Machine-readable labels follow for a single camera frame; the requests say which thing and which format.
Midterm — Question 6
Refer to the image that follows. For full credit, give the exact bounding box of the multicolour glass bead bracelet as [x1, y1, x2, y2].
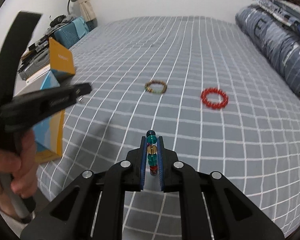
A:
[145, 129, 159, 177]

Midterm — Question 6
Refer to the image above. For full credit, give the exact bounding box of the brown green bead bracelet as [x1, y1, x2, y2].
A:
[144, 80, 168, 95]

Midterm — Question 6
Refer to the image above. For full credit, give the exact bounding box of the red bead bracelet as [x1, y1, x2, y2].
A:
[200, 87, 229, 111]

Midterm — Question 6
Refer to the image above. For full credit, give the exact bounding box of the person's left hand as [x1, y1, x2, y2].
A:
[0, 129, 38, 221]

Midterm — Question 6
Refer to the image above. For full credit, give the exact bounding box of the blue yellow cardboard box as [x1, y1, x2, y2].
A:
[18, 38, 76, 164]

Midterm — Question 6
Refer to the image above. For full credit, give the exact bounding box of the grey checked bed sheet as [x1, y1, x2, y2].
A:
[37, 16, 300, 235]

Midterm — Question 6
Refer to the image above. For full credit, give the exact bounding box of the grey hard suitcase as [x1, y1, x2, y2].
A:
[18, 48, 50, 81]

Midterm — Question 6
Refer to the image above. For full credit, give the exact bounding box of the dark clutter pile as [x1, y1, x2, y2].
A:
[21, 14, 77, 61]

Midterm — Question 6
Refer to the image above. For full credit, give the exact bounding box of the teal suitcase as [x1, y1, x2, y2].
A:
[53, 17, 89, 49]

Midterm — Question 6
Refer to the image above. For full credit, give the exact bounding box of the rolled blue grey duvet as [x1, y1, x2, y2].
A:
[235, 4, 300, 96]

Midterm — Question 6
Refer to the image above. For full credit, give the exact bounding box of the blue patterned pillow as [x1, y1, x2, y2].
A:
[255, 0, 300, 36]

